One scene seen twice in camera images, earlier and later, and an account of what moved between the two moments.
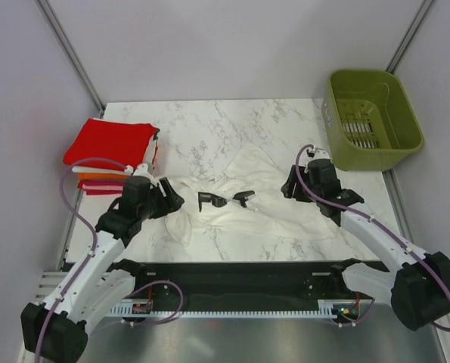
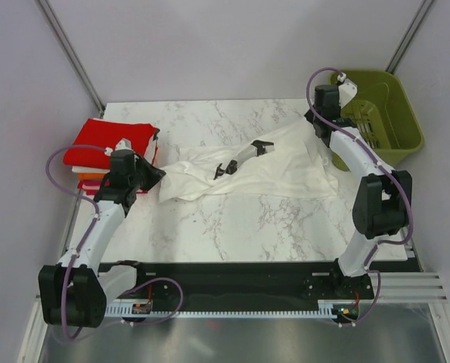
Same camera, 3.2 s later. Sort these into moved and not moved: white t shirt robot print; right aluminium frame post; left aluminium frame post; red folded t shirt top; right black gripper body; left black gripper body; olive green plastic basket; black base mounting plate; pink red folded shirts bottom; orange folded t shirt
Moved: left black gripper body; white t shirt robot print; right black gripper body
Not moved: left aluminium frame post; right aluminium frame post; orange folded t shirt; black base mounting plate; olive green plastic basket; pink red folded shirts bottom; red folded t shirt top
